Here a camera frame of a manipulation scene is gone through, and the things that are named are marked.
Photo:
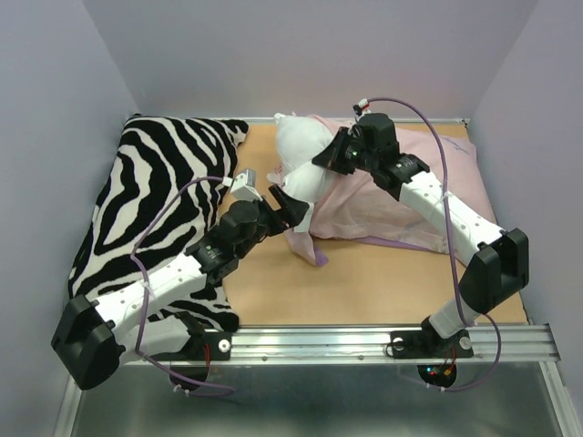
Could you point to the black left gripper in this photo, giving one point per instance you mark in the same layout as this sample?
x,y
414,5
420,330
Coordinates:
x,y
291,209

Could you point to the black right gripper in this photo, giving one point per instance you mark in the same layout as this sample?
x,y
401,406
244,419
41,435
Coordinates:
x,y
330,156

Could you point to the white pillow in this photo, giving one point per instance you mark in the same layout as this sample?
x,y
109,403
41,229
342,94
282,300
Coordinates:
x,y
299,139

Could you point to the pink printed pillowcase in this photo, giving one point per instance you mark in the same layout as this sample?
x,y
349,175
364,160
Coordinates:
x,y
358,210

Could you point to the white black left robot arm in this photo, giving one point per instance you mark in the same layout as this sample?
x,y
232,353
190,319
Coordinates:
x,y
93,338

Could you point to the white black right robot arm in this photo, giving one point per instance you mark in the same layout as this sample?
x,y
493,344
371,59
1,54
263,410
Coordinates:
x,y
496,260

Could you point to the white inner pillow tag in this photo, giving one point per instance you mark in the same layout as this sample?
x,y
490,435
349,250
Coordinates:
x,y
304,225

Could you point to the zebra striped pillow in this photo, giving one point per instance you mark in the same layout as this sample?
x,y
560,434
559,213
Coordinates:
x,y
163,192

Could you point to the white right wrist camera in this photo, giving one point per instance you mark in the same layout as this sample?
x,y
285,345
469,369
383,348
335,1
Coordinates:
x,y
361,109

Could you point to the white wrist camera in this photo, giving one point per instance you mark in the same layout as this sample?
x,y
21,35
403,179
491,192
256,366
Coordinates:
x,y
361,109
243,184

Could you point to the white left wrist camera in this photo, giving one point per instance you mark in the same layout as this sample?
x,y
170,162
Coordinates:
x,y
243,184

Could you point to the aluminium rear table rail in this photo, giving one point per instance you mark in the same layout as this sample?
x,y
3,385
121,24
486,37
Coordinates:
x,y
399,120

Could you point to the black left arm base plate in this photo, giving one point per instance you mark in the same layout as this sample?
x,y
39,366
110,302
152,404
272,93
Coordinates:
x,y
180,346

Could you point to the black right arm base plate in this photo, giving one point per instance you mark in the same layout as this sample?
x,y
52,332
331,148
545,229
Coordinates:
x,y
422,345

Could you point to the aluminium front mounting rail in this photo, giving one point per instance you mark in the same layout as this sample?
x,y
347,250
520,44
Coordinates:
x,y
348,345

